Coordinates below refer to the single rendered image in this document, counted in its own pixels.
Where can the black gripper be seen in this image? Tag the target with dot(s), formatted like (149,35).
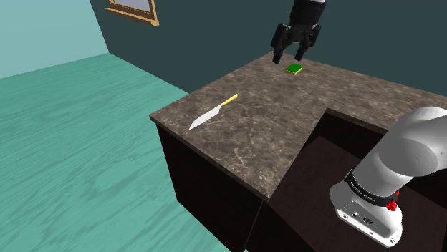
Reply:
(305,17)

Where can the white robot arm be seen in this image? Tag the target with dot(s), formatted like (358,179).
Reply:
(394,164)

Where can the green and yellow sponge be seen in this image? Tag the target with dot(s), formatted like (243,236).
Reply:
(294,68)

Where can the dark robot stand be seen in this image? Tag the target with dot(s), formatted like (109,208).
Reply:
(307,195)

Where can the wooden framed window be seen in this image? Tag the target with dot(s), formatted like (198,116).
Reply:
(134,9)

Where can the dark counter cabinet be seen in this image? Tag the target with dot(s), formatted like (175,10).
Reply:
(209,185)

